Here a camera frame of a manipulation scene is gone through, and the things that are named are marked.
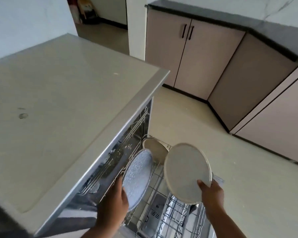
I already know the person's right hand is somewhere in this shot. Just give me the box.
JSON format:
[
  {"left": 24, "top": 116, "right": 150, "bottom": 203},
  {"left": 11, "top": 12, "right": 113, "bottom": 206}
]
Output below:
[{"left": 197, "top": 179, "right": 225, "bottom": 221}]

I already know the beige base cabinet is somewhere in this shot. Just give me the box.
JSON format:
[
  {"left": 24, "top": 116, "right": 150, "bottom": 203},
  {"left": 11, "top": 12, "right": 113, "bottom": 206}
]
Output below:
[{"left": 145, "top": 8, "right": 298, "bottom": 166}]

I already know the yellow bag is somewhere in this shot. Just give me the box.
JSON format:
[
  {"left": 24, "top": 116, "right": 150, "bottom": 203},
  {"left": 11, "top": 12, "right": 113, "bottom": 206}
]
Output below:
[{"left": 77, "top": 0, "right": 99, "bottom": 21}]

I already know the large white plate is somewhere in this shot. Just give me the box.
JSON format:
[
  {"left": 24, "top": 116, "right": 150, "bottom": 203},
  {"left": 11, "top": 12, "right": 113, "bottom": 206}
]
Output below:
[{"left": 163, "top": 143, "right": 213, "bottom": 205}]

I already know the grey speckled steel plate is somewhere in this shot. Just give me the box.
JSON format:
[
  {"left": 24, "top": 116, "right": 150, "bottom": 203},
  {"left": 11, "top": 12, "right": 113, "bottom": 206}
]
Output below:
[{"left": 122, "top": 149, "right": 154, "bottom": 212}]

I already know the wire dish rack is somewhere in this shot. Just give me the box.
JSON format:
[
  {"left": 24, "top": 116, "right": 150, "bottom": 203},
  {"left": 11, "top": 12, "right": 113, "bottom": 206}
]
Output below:
[{"left": 99, "top": 135, "right": 214, "bottom": 238}]

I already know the person's left hand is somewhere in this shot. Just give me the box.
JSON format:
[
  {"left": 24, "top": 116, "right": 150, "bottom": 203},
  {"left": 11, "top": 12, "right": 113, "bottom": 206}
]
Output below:
[{"left": 95, "top": 176, "right": 129, "bottom": 231}]

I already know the black countertop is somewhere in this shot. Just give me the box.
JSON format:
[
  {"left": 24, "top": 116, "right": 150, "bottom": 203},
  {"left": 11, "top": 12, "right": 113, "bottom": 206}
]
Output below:
[
  {"left": 0, "top": 195, "right": 28, "bottom": 238},
  {"left": 148, "top": 0, "right": 298, "bottom": 63}
]

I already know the beige speckled round plate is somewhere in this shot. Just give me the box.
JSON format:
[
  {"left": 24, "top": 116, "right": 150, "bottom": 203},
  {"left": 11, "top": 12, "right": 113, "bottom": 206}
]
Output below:
[{"left": 142, "top": 137, "right": 170, "bottom": 163}]

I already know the silver dishwasher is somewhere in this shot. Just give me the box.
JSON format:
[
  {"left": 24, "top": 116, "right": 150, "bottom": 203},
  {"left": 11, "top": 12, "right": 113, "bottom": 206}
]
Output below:
[{"left": 0, "top": 33, "right": 225, "bottom": 238}]

